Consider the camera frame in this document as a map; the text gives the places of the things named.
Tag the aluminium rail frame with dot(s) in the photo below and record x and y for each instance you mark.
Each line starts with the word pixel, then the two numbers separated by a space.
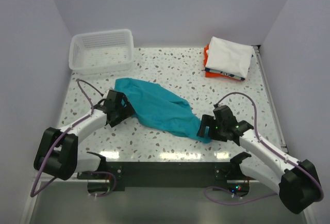
pixel 270 99

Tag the teal t-shirt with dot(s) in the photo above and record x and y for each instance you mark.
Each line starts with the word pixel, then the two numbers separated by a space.
pixel 160 109

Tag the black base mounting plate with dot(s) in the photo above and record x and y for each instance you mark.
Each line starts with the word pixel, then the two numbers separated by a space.
pixel 226 175

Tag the white plastic basket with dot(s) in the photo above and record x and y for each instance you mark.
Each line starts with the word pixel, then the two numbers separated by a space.
pixel 101 52

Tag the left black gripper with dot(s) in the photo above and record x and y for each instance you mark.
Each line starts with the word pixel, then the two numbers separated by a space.
pixel 127 111

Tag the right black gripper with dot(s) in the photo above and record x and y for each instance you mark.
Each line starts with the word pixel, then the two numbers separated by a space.
pixel 207 120

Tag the folded white t-shirt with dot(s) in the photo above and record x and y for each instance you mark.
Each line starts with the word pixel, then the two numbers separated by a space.
pixel 229 57

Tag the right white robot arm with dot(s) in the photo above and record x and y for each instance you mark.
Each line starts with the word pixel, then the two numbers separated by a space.
pixel 296 182

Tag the folded orange t-shirt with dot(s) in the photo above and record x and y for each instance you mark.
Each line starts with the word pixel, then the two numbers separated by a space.
pixel 208 72

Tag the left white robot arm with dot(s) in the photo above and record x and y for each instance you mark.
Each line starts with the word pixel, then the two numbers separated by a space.
pixel 58 154

